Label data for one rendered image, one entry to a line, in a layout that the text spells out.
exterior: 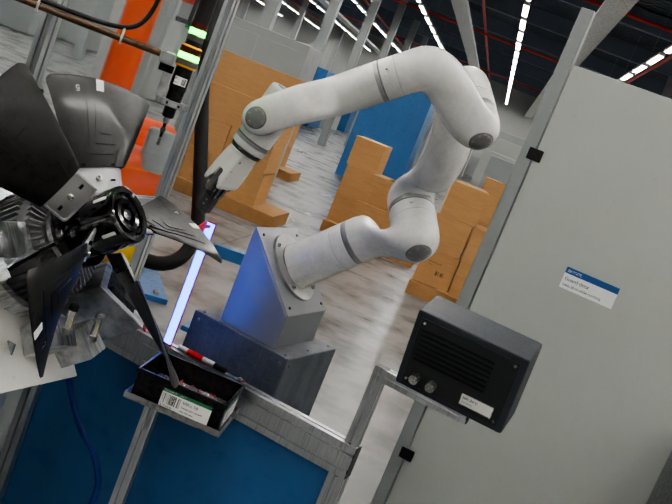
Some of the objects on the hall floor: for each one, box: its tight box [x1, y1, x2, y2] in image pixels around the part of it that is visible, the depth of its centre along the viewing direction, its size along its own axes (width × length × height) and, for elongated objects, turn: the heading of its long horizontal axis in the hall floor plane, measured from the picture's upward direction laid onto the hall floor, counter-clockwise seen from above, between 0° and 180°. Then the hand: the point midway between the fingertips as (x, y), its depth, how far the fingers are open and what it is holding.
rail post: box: [0, 384, 43, 504], centre depth 246 cm, size 4×4×78 cm
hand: (207, 202), depth 208 cm, fingers closed
